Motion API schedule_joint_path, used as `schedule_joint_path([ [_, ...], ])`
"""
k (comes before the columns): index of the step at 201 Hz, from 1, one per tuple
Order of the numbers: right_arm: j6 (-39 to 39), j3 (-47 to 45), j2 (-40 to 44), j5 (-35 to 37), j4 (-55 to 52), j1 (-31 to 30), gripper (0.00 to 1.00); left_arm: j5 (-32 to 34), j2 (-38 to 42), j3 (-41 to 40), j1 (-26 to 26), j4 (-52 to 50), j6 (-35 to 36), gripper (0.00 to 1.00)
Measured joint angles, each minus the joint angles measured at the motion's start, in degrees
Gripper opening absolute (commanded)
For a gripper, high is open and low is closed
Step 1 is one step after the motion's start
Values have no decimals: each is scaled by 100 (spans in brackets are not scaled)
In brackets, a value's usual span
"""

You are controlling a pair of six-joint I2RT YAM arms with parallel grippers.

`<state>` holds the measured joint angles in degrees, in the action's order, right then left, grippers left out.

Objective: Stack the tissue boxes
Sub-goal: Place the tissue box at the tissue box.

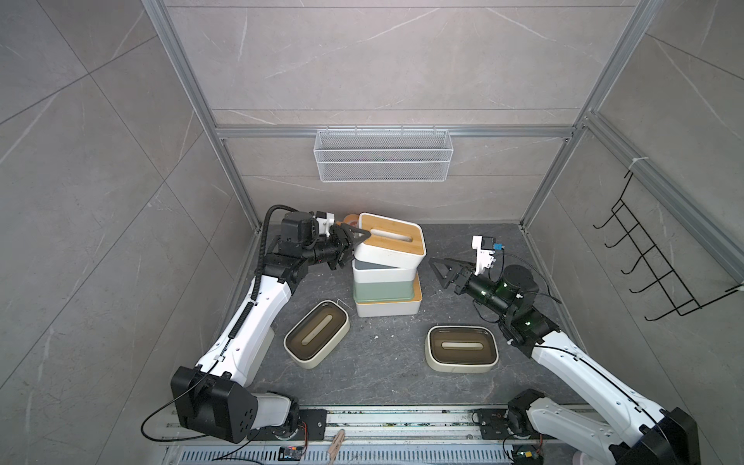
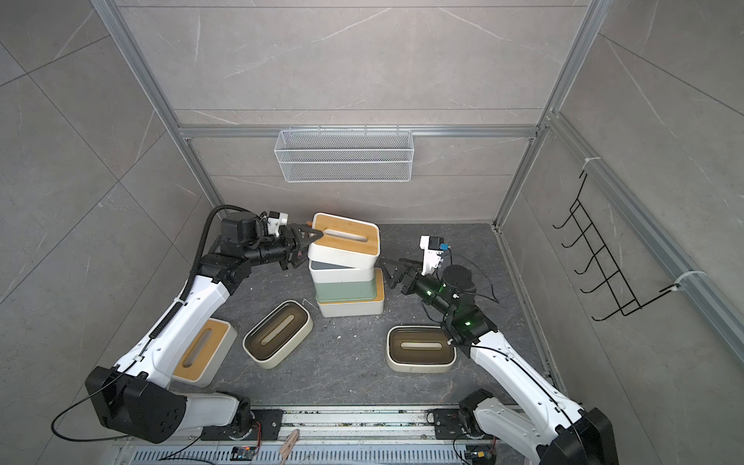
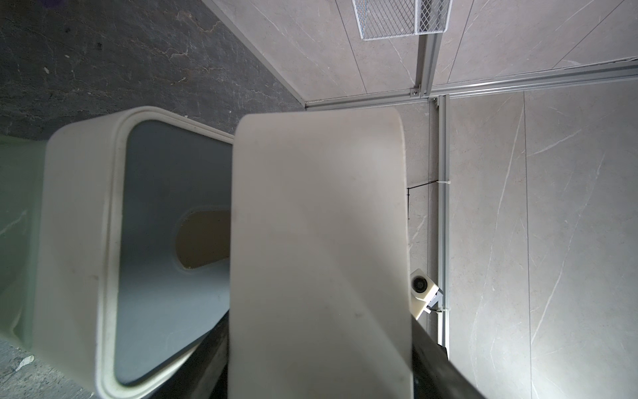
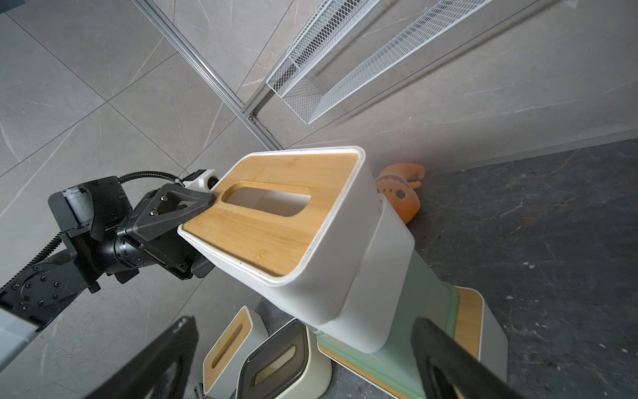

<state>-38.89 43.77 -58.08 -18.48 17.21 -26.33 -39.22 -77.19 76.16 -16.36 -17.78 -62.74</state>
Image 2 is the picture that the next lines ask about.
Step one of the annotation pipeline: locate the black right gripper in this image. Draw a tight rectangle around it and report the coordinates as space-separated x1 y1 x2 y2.
382 257 457 322

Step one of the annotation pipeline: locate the white tissue box grey lid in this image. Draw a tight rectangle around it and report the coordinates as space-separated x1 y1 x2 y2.
309 261 375 284

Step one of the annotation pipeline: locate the large bamboo lid tissue box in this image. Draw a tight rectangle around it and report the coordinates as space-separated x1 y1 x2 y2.
318 267 385 318

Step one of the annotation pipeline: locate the white tissue box bamboo lid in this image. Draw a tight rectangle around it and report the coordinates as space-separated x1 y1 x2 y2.
308 212 381 269

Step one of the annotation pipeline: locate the mint green tissue box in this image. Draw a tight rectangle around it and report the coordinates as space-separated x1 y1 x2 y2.
314 279 377 303

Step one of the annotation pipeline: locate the bamboo lid box edge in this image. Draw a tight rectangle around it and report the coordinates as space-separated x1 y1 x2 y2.
172 318 238 388

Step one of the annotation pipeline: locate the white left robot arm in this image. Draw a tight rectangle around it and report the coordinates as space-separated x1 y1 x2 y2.
84 205 323 444

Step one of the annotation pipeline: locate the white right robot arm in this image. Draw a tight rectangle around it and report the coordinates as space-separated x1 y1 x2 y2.
380 259 619 464

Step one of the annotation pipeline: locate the cream box dark lid right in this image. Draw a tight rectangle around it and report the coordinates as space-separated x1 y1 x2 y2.
386 325 457 374

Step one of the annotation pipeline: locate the cream box dark lid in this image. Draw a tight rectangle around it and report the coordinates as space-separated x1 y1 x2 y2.
386 325 457 374
242 300 314 370

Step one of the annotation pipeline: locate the cream box dark lid left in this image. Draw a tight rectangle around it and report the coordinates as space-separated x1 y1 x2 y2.
242 300 314 370

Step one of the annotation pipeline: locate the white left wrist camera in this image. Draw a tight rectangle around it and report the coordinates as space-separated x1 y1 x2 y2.
261 211 289 236

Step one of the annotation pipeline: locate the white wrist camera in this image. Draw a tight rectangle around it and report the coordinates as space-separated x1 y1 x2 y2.
261 211 289 236
420 236 450 276

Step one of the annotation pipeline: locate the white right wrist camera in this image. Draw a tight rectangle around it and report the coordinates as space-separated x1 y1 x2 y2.
420 236 450 276

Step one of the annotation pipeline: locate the white wire mesh basket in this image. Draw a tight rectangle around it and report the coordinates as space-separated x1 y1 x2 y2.
274 129 415 183

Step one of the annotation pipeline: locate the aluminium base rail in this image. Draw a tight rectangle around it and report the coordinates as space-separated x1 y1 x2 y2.
109 405 606 465

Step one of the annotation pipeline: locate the black wire hook rack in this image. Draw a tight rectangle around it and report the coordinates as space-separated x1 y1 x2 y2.
551 170 683 323

